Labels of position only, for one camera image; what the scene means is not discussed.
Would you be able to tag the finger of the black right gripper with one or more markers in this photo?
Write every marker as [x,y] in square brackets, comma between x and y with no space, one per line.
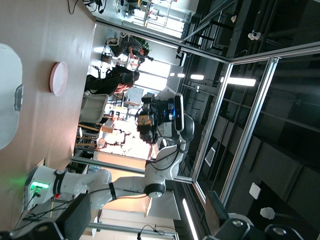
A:
[148,134]
[148,103]

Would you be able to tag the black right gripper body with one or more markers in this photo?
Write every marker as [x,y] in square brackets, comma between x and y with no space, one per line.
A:
[162,117]

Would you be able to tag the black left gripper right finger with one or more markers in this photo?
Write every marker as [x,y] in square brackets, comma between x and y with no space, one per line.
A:
[225,227]

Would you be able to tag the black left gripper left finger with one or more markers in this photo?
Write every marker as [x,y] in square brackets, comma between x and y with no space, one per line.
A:
[72,220]

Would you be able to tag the orange push-button switch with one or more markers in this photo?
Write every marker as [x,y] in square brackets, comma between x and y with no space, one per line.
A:
[145,120]

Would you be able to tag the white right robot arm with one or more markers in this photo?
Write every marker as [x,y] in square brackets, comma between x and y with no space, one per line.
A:
[130,185]

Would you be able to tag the white lidded box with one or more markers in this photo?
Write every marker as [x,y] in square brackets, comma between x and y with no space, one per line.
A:
[8,100]

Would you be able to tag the white dome sensor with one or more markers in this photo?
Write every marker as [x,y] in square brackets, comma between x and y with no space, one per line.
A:
[267,213]

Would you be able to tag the person in black clothes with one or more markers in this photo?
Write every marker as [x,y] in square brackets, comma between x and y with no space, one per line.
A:
[107,81]

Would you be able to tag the white office chair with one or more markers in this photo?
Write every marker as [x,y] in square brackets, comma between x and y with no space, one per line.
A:
[93,107]

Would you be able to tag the white vent grille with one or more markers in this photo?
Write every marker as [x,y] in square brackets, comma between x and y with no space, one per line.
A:
[210,156]

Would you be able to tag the person in striped shirt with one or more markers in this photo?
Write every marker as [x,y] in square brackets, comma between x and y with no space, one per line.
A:
[131,43]

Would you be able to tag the pink round plate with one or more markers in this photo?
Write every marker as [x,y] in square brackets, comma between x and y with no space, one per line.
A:
[59,78]

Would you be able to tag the small white ceiling fixture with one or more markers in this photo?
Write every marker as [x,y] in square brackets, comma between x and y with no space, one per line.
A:
[233,18]

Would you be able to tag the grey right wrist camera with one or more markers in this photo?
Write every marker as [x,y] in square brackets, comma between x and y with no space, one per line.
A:
[179,112]

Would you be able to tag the white wall panel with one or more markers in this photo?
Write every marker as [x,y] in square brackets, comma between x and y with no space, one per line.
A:
[255,190]

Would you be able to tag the aluminium frame post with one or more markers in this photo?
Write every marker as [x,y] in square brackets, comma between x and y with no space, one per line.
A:
[260,105]

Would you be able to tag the white security camera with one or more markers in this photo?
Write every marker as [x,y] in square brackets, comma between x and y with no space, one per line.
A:
[254,35]

